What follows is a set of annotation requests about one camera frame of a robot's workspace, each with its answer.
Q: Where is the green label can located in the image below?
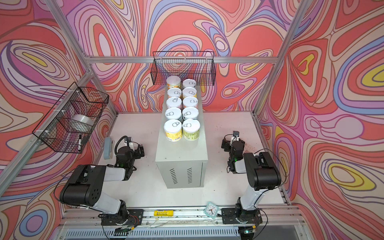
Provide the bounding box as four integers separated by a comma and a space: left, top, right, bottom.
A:
182, 119, 201, 141

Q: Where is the can two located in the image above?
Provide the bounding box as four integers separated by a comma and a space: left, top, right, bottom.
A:
164, 120, 183, 142

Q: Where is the blue can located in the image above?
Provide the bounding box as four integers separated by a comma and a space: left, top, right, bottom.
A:
182, 107, 199, 121
165, 107, 183, 121

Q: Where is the pink label can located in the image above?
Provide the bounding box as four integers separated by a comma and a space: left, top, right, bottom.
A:
183, 97, 199, 108
167, 88, 182, 98

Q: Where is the can one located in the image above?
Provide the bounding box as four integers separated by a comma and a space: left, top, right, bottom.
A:
166, 97, 183, 109

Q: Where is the white brown label can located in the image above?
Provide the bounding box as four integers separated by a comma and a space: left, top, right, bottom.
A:
182, 79, 197, 88

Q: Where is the orange fruit can plastic lid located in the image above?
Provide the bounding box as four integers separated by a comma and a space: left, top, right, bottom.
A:
166, 76, 181, 89

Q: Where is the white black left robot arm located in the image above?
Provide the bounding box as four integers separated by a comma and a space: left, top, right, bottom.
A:
59, 145, 145, 230

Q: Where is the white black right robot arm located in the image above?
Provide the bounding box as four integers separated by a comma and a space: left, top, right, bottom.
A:
220, 135, 282, 226

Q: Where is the pink calculator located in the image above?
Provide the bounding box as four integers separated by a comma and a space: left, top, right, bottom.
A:
244, 143, 256, 153

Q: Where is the black marker pen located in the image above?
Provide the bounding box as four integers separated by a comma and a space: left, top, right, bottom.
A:
78, 134, 82, 153

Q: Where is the grey metal cabinet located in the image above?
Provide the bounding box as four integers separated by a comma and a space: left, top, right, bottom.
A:
155, 87, 208, 189

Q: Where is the silver tape roll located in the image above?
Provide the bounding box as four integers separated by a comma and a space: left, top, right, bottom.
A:
72, 114, 94, 126

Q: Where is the teal alarm clock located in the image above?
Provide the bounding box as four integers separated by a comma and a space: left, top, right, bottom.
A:
204, 202, 219, 219

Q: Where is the green circuit board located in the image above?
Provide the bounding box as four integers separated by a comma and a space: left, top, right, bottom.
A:
114, 228, 135, 237

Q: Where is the black wire basket left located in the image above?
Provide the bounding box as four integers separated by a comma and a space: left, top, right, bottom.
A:
32, 83, 109, 154

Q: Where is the black wire basket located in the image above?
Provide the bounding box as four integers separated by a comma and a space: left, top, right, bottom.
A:
32, 83, 109, 154
151, 50, 216, 86

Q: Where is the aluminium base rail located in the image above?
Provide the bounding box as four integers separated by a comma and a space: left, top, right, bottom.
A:
59, 205, 306, 228

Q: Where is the black wire basket rear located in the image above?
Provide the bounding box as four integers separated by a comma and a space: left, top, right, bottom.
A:
151, 50, 216, 86

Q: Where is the white vented cable duct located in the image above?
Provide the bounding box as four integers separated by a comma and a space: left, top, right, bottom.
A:
57, 227, 241, 240

